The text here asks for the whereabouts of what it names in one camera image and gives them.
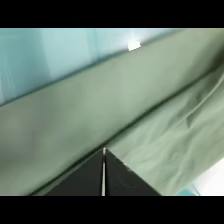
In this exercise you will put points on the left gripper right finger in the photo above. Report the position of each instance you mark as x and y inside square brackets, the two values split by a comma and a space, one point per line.
[123, 181]

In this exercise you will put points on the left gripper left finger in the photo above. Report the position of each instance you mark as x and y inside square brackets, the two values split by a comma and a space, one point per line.
[87, 180]

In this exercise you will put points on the green shirt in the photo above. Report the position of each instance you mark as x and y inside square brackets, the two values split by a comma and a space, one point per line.
[100, 110]

